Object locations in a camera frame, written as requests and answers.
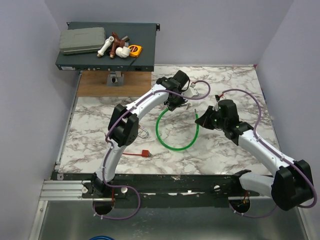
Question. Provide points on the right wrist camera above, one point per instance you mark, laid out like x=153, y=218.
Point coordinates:
x=218, y=97

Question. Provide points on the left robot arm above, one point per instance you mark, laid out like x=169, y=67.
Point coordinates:
x=124, y=123

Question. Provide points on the grey plastic case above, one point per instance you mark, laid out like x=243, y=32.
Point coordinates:
x=82, y=40

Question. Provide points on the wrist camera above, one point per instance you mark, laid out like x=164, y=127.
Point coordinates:
x=218, y=97
x=192, y=92

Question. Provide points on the brass padlock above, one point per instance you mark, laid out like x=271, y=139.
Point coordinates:
x=142, y=132

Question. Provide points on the brown pipe fitting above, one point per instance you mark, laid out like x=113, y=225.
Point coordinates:
x=118, y=43

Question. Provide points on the red cable lock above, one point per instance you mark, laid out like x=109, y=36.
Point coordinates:
x=144, y=153

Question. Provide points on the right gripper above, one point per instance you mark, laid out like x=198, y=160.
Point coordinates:
x=204, y=120

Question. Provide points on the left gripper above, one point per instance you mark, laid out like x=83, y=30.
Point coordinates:
x=171, y=107

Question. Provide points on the green cable lock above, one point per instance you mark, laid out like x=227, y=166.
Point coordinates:
x=176, y=137

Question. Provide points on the yellow tape measure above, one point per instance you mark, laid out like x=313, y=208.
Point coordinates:
x=135, y=50

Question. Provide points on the grey metal bracket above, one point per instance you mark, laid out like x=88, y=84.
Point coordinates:
x=115, y=79

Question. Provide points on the white elbow fitting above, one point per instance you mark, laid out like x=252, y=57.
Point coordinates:
x=122, y=52

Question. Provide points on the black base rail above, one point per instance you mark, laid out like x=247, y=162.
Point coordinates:
x=127, y=191

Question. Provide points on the wooden board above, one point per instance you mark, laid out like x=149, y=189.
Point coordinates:
x=94, y=84

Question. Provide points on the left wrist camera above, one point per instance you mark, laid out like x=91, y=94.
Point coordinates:
x=192, y=92

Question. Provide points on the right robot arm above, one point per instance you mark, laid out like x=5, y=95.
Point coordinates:
x=290, y=183

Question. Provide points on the white pipe fitting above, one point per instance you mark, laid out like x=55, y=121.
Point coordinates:
x=108, y=42

